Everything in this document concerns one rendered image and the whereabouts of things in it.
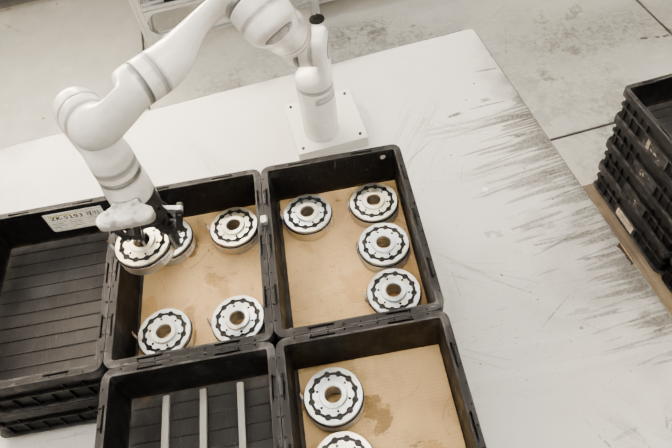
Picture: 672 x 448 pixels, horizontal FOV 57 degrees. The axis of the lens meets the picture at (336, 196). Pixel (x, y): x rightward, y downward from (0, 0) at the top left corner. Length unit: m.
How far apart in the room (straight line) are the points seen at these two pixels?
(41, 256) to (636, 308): 1.27
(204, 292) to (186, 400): 0.22
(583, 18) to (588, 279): 2.03
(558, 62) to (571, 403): 1.97
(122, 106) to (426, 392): 0.68
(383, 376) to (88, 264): 0.68
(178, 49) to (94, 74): 2.43
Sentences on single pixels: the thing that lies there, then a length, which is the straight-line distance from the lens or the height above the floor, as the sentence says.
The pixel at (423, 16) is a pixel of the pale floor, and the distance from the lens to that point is 3.24.
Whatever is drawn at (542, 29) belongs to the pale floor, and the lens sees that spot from 3.18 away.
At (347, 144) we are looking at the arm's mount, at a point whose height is 0.73.
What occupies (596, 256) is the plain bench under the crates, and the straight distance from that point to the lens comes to 1.46.
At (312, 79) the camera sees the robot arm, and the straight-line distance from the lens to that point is 1.46.
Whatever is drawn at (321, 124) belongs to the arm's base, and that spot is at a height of 0.81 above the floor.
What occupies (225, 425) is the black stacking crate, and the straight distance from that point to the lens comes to 1.16.
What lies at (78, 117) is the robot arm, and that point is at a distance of 0.91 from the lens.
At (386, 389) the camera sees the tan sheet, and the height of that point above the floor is 0.83.
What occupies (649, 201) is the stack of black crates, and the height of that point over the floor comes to 0.36.
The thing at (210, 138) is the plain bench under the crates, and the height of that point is 0.70.
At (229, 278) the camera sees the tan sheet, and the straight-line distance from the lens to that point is 1.29.
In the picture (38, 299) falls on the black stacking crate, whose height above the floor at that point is 0.83.
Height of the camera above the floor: 1.89
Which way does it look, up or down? 51 degrees down
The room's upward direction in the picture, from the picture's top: 10 degrees counter-clockwise
